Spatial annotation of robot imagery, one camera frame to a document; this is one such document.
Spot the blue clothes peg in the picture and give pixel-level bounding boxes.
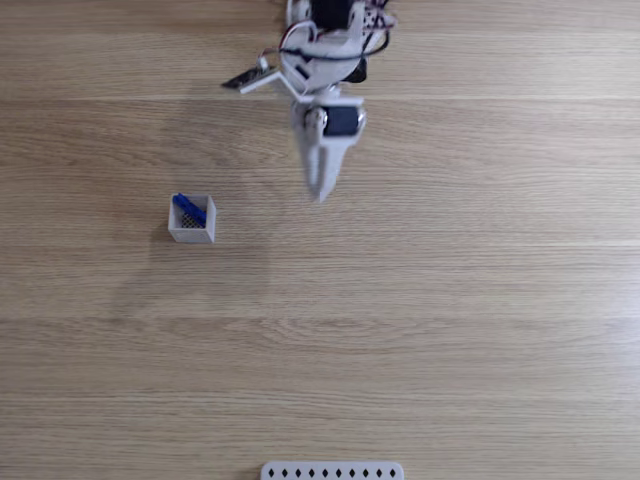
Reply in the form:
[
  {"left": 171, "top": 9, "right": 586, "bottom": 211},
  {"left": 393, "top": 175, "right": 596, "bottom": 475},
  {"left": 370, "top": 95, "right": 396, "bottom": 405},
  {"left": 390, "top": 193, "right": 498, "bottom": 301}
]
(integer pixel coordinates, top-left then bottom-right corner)
[{"left": 171, "top": 193, "right": 208, "bottom": 227}]

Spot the small white lattice crate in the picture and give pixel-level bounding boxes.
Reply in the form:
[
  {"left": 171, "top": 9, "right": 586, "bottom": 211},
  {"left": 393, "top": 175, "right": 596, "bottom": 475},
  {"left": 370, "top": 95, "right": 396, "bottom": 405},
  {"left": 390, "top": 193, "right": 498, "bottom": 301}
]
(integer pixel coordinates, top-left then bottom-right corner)
[{"left": 167, "top": 192, "right": 218, "bottom": 246}]

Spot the white plate with diamond holes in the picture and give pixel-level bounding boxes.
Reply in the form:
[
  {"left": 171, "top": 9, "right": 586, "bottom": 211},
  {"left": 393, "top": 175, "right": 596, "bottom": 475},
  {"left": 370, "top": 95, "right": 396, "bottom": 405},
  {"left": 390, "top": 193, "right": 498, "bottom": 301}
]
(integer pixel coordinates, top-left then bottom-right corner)
[{"left": 259, "top": 461, "right": 405, "bottom": 480}]

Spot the black cable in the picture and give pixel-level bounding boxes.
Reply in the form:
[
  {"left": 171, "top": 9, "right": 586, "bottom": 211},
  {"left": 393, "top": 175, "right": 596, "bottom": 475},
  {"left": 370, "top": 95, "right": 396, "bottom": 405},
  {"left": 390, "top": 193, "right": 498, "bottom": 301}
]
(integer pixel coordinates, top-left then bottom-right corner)
[{"left": 277, "top": 30, "right": 392, "bottom": 65}]

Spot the camera board on white bracket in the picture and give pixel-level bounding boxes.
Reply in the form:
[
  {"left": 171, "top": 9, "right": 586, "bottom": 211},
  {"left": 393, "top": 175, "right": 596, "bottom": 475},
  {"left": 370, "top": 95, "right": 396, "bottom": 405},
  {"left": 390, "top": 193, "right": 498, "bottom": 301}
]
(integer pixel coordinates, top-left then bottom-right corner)
[{"left": 220, "top": 58, "right": 307, "bottom": 101}]

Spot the red and white wire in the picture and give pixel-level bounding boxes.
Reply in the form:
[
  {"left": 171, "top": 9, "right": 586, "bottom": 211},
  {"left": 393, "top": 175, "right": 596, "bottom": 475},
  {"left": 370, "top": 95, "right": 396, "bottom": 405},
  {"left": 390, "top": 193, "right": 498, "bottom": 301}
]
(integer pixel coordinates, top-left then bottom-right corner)
[{"left": 260, "top": 19, "right": 321, "bottom": 69}]

